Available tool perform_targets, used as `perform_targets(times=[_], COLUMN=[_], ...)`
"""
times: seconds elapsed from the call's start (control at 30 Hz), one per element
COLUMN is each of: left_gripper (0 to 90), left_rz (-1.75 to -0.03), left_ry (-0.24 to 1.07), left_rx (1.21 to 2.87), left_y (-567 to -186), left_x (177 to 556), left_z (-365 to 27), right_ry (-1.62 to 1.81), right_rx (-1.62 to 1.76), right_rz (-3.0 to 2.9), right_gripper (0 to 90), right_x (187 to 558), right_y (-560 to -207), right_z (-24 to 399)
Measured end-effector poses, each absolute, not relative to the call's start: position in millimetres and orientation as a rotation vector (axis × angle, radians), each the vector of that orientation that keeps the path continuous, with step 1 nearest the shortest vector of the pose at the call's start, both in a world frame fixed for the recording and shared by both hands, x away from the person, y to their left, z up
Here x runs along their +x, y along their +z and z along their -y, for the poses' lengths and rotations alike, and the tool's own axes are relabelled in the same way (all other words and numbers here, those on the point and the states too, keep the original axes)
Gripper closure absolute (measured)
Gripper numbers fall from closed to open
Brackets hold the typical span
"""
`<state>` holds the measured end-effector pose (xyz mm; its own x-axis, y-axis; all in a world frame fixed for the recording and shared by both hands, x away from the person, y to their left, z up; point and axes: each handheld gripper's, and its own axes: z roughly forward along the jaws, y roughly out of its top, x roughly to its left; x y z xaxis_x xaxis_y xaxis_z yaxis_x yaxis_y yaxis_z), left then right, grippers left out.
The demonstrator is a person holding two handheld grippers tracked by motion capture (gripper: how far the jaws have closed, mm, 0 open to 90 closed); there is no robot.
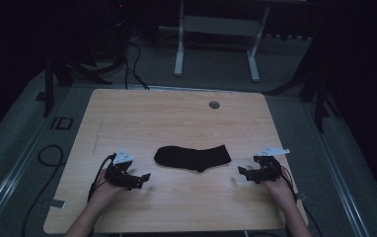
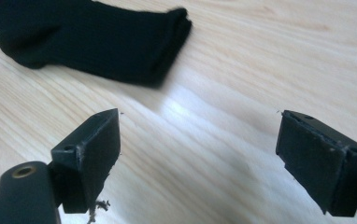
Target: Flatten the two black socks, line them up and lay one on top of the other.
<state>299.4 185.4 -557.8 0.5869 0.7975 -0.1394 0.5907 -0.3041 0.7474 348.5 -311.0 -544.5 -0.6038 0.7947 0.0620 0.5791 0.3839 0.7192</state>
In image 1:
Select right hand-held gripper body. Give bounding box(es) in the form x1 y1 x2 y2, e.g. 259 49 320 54
253 145 291 184

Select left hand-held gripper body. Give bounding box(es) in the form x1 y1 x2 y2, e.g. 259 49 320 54
104 147 135 190

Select black sock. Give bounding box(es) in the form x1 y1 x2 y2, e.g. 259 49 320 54
153 144 233 174

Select person's left hand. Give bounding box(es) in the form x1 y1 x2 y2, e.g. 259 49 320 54
91 168 129 207

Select person's right hand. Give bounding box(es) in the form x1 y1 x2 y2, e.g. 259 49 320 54
261 176 297 212

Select black metal stand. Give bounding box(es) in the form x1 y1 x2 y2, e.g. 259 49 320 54
264 42 340 134
36 53 113 119

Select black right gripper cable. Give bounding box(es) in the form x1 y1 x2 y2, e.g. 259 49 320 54
279 163 325 237

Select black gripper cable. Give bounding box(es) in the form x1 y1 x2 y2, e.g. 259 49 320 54
20 144 117 237
279 163 325 237

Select metal floor rail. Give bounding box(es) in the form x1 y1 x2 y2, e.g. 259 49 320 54
0 98 66 231
303 102 372 237

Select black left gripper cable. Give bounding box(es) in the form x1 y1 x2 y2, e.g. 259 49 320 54
20 144 117 237

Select black floor cables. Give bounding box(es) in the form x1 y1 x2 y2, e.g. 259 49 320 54
122 39 151 91

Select white metal table frame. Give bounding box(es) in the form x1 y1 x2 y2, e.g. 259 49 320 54
173 0 271 83

